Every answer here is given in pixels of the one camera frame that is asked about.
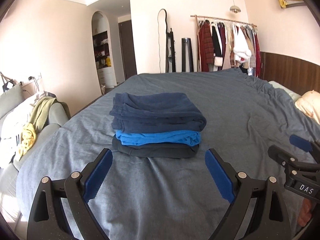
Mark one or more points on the grey-blue bed blanket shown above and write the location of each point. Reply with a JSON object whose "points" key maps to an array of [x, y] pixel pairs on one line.
{"points": [[153, 194]]}

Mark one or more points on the clothes rack with garments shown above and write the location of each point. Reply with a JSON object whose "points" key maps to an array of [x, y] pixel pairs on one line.
{"points": [[224, 44]]}

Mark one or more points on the light green pillow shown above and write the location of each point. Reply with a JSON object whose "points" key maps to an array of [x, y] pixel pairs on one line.
{"points": [[294, 96]]}

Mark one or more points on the dark wooden door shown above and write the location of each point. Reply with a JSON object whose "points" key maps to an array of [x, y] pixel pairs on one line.
{"points": [[127, 49]]}

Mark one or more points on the arched standing mirror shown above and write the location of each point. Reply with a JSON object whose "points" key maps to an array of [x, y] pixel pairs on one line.
{"points": [[162, 38]]}

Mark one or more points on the cream pillow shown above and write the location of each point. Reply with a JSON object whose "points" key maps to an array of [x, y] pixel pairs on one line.
{"points": [[309, 104]]}

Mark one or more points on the black folded garment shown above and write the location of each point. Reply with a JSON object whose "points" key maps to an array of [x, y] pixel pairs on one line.
{"points": [[162, 150]]}

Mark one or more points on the olive green cloth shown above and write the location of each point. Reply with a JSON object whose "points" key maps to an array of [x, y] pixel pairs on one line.
{"points": [[40, 112]]}

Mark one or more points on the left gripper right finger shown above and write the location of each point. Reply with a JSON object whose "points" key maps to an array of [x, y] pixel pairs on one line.
{"points": [[270, 219]]}

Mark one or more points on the navy blue pants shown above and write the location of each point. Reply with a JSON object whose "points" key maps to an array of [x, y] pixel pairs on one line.
{"points": [[155, 113]]}

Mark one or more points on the yellow garment on sofa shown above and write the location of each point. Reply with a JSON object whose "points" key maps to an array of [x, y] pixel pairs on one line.
{"points": [[27, 140]]}

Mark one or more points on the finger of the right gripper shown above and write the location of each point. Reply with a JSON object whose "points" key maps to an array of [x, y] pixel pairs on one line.
{"points": [[300, 143]]}

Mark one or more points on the wooden headboard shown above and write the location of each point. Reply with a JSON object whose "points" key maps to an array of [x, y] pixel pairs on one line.
{"points": [[295, 74]]}

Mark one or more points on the bright blue folded garment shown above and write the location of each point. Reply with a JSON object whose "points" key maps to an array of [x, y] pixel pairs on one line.
{"points": [[188, 137]]}

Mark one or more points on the black ladder rack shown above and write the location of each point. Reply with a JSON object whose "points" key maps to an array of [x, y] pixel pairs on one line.
{"points": [[170, 63]]}

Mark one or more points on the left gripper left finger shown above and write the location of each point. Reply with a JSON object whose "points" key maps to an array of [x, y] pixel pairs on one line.
{"points": [[47, 218]]}

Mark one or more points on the arched wall shelf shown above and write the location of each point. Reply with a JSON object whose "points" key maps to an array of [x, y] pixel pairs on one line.
{"points": [[105, 70]]}

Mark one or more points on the pendant lamp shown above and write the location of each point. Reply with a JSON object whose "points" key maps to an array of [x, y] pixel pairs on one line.
{"points": [[234, 8]]}

